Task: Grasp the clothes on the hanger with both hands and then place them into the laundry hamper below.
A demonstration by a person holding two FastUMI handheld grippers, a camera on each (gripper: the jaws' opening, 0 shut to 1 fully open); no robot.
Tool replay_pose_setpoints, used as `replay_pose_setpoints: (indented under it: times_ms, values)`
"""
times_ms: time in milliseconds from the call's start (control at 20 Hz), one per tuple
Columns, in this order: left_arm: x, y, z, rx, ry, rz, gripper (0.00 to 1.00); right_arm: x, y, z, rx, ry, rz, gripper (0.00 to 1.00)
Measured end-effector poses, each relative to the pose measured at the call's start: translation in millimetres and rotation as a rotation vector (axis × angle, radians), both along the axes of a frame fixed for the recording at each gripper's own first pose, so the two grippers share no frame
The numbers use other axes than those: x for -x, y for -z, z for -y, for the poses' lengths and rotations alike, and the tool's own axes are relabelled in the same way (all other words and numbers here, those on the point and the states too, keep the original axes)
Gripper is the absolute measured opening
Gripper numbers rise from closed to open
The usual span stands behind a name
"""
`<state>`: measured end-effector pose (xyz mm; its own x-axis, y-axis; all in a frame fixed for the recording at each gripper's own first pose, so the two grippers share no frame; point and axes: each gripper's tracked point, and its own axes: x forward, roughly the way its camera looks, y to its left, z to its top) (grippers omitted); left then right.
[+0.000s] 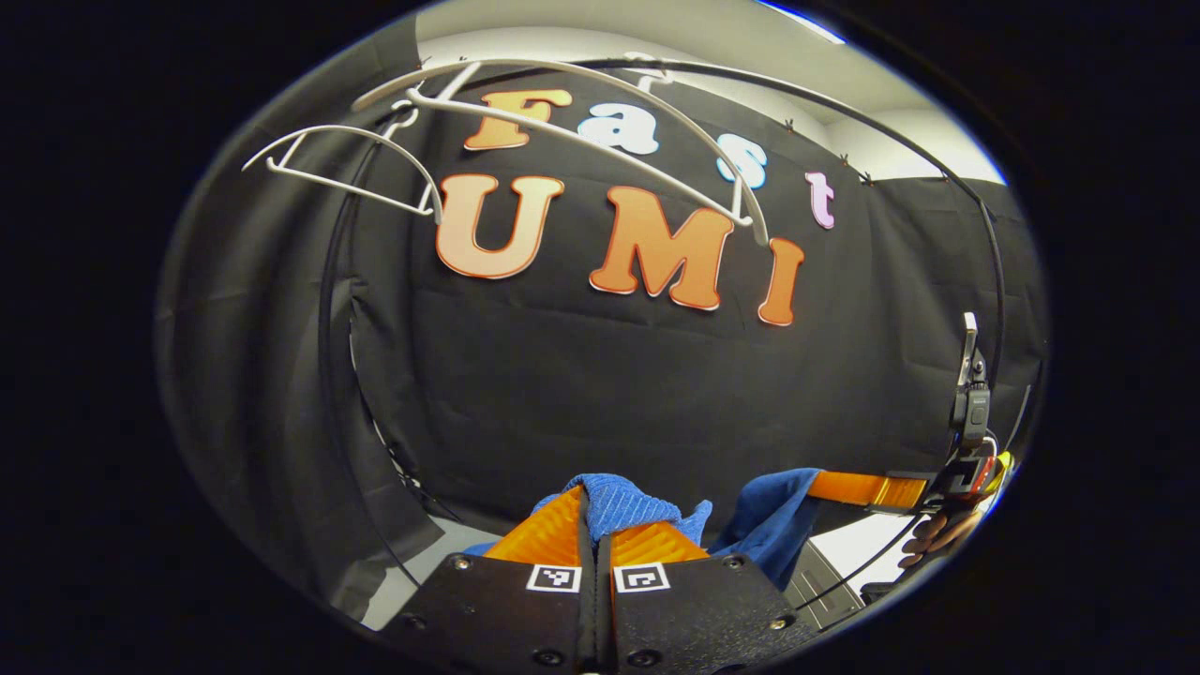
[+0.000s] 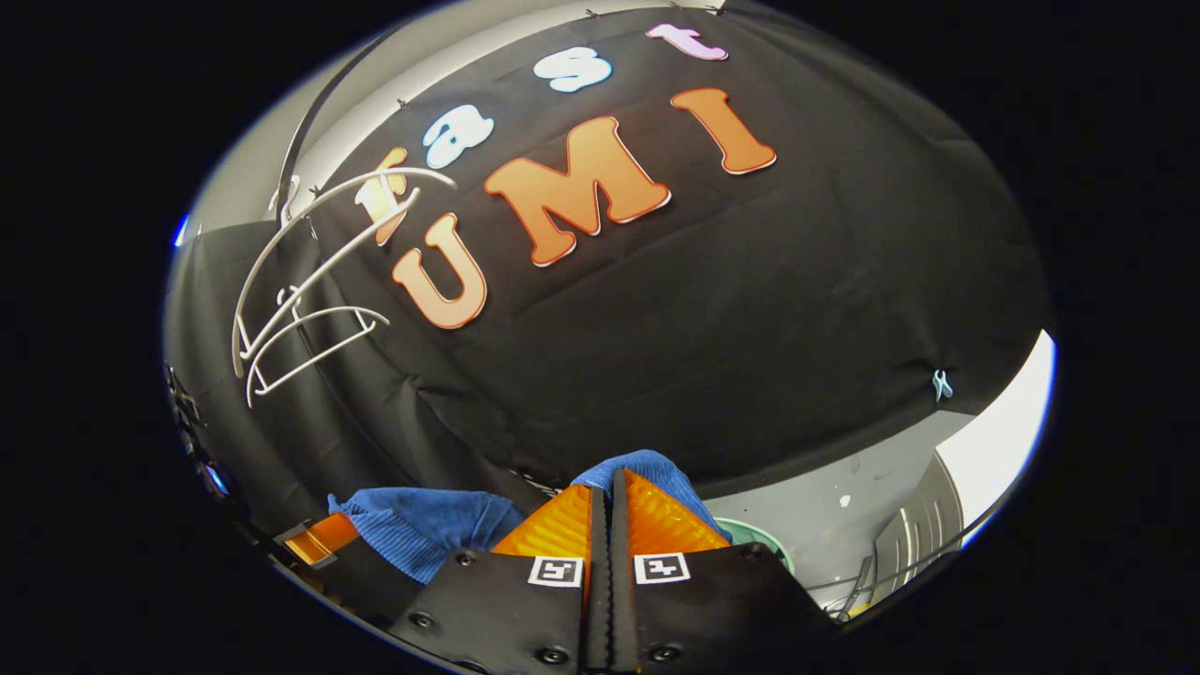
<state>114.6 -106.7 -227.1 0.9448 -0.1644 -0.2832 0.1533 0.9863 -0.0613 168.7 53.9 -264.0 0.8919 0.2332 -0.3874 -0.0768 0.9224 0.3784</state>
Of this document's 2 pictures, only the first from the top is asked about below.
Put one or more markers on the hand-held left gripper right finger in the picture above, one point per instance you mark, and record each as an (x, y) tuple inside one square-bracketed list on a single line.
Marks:
[(703, 614)]

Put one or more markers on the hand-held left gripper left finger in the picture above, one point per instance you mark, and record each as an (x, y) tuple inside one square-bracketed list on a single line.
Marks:
[(497, 614)]

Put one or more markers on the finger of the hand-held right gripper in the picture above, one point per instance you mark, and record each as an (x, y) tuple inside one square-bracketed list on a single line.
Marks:
[(867, 489)]

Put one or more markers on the black metal clothes rack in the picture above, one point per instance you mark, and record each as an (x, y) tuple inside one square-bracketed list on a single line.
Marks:
[(324, 328)]

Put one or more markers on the white plastic hanger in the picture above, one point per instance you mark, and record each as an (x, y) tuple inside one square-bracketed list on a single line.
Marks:
[(375, 134), (600, 148)]

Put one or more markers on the grey ribbed box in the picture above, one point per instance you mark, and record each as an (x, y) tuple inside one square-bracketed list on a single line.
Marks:
[(820, 583)]

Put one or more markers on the black backdrop cloth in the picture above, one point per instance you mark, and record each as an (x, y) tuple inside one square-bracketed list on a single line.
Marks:
[(609, 394)]

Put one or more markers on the row of black cloth clips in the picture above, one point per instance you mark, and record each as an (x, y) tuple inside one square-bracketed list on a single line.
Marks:
[(841, 157)]

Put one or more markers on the wide ceiling light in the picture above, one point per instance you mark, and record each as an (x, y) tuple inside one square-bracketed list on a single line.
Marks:
[(802, 21)]

